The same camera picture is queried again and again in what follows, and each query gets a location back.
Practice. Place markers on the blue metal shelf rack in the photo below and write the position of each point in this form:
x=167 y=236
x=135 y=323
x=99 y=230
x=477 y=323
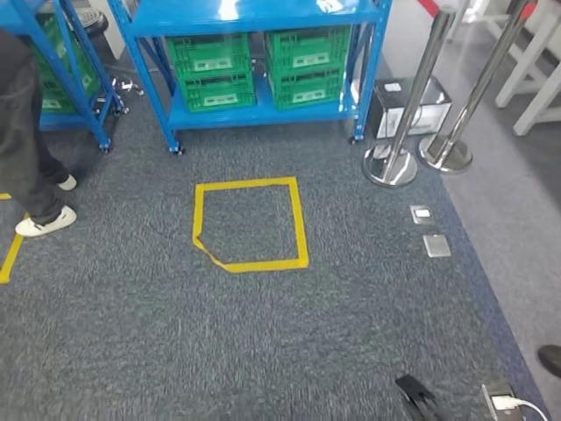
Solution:
x=245 y=14
x=85 y=87

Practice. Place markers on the yellow floor tape square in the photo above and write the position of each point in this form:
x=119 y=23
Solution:
x=245 y=185

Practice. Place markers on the green plastic crate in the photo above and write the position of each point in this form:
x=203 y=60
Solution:
x=285 y=81
x=193 y=87
x=53 y=99
x=285 y=43
x=197 y=49

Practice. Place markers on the silver floor socket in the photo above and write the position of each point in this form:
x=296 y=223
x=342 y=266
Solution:
x=493 y=389
x=422 y=214

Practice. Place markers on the silver floor plate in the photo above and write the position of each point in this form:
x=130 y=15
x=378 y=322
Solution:
x=436 y=246

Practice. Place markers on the black equipment case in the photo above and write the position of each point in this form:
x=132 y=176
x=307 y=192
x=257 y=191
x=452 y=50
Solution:
x=438 y=96

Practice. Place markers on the person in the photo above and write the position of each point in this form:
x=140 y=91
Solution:
x=17 y=116

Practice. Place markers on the chrome stanchion post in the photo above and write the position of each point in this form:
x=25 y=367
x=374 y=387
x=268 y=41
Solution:
x=390 y=168
x=445 y=157

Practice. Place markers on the black right wrist camera bracket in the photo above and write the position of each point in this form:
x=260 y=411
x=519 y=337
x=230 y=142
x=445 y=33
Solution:
x=414 y=389

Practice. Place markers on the white furniture frame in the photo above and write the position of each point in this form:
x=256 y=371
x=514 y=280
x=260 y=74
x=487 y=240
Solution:
x=530 y=58

